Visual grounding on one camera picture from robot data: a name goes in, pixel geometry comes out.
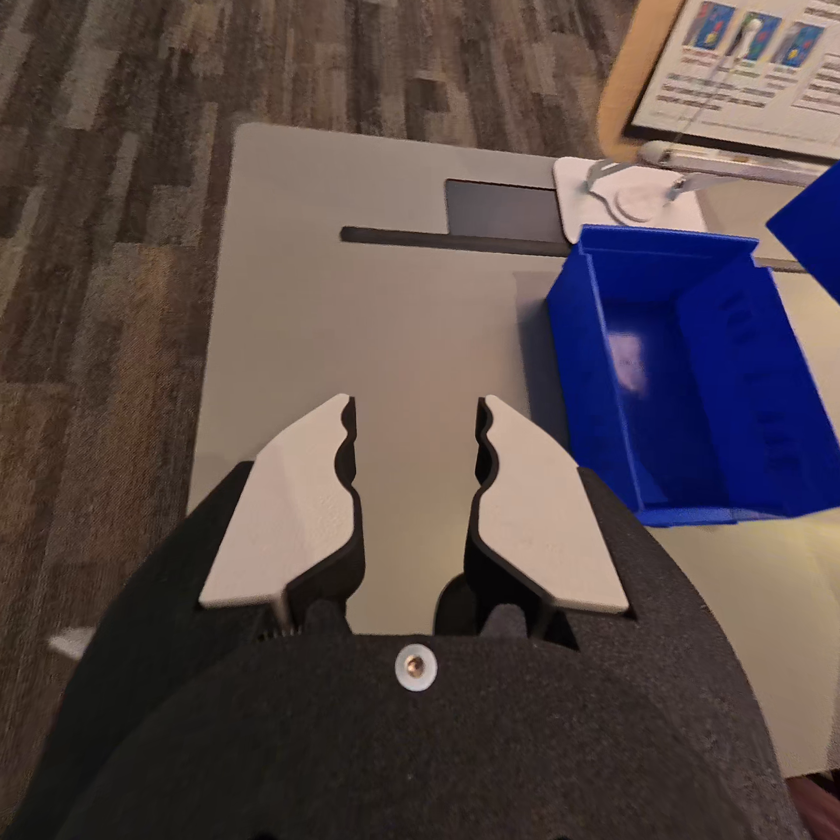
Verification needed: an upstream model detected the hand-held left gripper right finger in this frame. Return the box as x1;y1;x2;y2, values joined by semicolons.
465;395;631;641

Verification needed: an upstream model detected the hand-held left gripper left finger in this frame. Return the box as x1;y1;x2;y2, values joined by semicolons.
197;394;365;641

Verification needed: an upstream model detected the white document stand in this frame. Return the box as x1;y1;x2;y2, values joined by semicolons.
553;20;833;237

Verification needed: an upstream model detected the printed instruction board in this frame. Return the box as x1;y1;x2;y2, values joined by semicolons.
623;0;840;161

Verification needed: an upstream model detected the blue plastic bin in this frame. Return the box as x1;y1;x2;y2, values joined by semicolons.
543;224;840;529
766;161;840;303

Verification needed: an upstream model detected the dark rectangular table pad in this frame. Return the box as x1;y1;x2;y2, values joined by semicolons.
445;178;567;240

